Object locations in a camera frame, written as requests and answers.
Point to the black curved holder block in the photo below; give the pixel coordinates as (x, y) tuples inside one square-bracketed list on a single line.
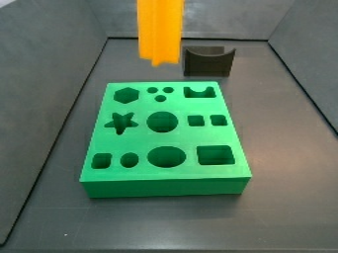
[(208, 61)]

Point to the orange star-shaped peg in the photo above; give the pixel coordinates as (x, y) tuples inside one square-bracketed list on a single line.
[(160, 24)]

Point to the green shape-sorting block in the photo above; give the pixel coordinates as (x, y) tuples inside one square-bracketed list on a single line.
[(164, 142)]

